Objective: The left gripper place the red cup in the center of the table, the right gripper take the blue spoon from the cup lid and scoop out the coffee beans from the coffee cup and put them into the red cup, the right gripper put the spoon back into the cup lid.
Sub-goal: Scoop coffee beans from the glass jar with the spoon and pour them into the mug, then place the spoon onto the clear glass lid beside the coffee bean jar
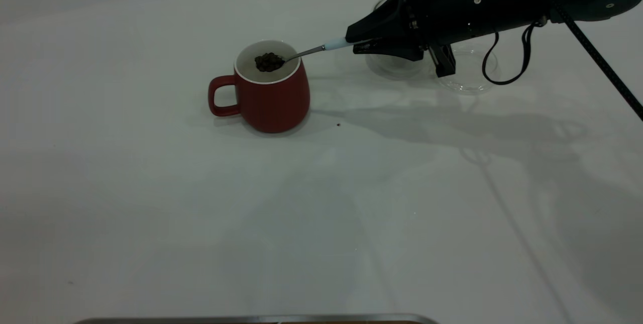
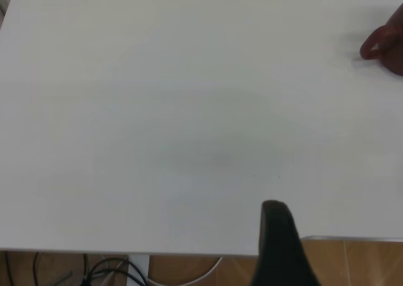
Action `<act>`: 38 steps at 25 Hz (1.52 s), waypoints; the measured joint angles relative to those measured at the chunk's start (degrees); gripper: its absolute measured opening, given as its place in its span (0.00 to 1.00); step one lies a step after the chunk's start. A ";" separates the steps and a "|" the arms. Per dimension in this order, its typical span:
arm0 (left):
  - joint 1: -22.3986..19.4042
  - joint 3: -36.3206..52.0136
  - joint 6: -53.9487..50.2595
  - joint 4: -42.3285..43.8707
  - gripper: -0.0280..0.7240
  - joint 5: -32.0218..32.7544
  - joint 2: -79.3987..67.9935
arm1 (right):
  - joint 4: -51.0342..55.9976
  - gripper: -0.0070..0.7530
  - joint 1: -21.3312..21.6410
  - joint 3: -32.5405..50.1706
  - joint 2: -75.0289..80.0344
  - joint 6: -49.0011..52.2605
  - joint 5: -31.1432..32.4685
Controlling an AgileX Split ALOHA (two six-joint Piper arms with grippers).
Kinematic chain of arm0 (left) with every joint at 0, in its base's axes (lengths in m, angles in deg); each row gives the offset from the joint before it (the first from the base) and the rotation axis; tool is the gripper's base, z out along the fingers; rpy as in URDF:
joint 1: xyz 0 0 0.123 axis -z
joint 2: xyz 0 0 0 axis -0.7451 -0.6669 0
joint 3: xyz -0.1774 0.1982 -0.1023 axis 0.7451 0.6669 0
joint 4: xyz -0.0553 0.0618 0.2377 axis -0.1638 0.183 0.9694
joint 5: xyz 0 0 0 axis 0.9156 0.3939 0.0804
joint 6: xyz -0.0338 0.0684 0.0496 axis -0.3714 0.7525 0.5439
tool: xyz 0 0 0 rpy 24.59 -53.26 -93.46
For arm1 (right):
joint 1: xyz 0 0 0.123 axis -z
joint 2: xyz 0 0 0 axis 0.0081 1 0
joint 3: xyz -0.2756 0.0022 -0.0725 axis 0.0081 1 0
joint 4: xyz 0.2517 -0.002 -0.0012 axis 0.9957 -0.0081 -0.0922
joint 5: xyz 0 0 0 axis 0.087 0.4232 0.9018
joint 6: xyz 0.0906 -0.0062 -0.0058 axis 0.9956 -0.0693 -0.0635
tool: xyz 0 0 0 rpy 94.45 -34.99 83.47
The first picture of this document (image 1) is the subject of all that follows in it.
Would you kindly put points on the clear glass cup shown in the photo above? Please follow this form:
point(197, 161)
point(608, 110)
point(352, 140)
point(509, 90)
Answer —
point(397, 70)

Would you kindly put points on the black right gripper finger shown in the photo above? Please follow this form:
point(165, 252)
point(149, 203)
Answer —
point(397, 51)
point(387, 22)

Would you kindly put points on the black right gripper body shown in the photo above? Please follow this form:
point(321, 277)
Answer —
point(447, 7)

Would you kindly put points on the clear glass saucer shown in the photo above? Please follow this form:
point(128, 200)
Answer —
point(469, 85)

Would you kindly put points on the scooped coffee beans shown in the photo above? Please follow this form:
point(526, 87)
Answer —
point(269, 62)

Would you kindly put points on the red ceramic mug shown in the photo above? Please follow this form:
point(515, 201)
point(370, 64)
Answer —
point(276, 108)

